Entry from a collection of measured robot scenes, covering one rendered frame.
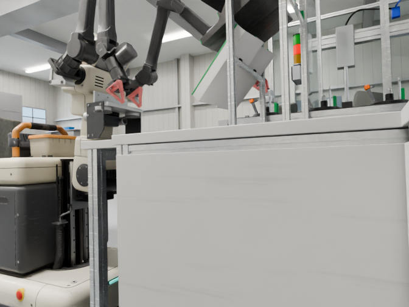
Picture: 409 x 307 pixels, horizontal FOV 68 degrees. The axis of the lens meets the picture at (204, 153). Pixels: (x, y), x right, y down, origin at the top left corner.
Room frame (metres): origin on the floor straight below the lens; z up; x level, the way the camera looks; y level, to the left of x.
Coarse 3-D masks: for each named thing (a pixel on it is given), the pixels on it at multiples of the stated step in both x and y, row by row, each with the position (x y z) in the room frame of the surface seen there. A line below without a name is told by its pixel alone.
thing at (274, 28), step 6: (276, 12) 1.06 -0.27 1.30; (288, 12) 1.14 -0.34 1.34; (264, 18) 1.07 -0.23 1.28; (270, 18) 1.08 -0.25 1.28; (276, 18) 1.09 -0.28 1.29; (288, 18) 1.12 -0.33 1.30; (258, 24) 1.09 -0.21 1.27; (264, 24) 1.10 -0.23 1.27; (270, 24) 1.11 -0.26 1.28; (276, 24) 1.13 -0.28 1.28; (252, 30) 1.11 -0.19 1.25; (258, 30) 1.12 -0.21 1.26; (264, 30) 1.13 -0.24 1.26; (270, 30) 1.15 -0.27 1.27; (276, 30) 1.16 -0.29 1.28; (258, 36) 1.15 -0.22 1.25; (264, 36) 1.17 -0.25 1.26; (270, 36) 1.18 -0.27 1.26; (264, 42) 1.21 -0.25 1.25
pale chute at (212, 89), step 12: (240, 36) 0.96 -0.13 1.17; (252, 36) 0.98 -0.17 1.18; (240, 48) 0.99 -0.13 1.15; (252, 48) 1.03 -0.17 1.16; (216, 60) 1.02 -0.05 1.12; (216, 72) 1.02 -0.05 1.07; (240, 72) 1.09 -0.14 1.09; (204, 84) 1.05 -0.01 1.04; (216, 84) 1.06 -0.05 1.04; (204, 96) 1.07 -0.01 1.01; (216, 96) 1.11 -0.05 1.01
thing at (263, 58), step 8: (256, 56) 1.11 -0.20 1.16; (264, 56) 1.14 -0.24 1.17; (272, 56) 1.17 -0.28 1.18; (256, 64) 1.15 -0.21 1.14; (264, 64) 1.18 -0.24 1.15; (256, 72) 1.19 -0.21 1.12; (240, 80) 1.16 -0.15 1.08; (248, 80) 1.20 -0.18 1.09; (256, 80) 1.23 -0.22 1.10; (240, 88) 1.20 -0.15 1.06; (248, 88) 1.24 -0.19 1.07; (240, 96) 1.25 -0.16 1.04; (224, 104) 1.21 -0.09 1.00
